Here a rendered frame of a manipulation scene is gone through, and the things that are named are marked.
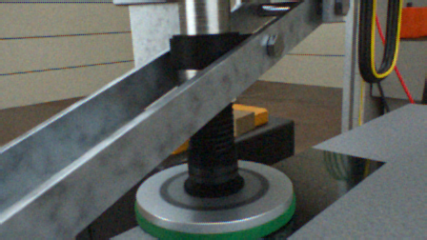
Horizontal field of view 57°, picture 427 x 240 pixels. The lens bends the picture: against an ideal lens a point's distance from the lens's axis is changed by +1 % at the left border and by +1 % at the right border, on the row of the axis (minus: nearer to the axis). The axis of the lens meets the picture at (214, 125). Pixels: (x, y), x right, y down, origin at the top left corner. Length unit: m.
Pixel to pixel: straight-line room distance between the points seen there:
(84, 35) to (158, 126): 6.49
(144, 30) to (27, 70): 5.33
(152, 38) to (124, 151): 0.94
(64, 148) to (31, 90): 6.15
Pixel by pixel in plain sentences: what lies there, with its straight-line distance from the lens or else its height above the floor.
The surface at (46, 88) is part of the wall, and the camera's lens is 6.64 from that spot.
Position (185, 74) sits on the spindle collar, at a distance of 0.47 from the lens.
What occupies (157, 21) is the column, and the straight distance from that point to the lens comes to 1.25.
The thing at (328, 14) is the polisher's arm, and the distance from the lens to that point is 0.60.
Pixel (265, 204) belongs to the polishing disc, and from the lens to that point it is 0.49.
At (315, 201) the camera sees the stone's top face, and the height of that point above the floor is 0.84.
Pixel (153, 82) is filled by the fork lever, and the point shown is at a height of 1.02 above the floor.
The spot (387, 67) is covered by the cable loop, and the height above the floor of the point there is 0.95.
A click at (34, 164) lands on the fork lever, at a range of 0.43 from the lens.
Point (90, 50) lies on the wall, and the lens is 6.88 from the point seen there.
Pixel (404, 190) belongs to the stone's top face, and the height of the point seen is 0.84.
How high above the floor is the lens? 1.09
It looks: 15 degrees down
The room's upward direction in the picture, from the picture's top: 3 degrees counter-clockwise
